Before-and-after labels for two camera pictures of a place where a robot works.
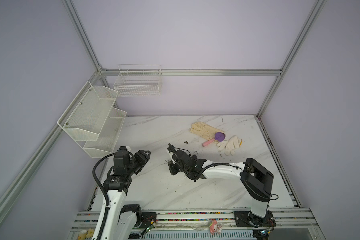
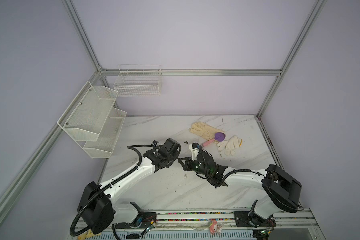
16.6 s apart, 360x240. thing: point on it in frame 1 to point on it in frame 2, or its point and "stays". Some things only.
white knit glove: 229,145 stays
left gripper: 143,159 to 176,156
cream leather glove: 204,130 stays
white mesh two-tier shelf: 92,121 stays
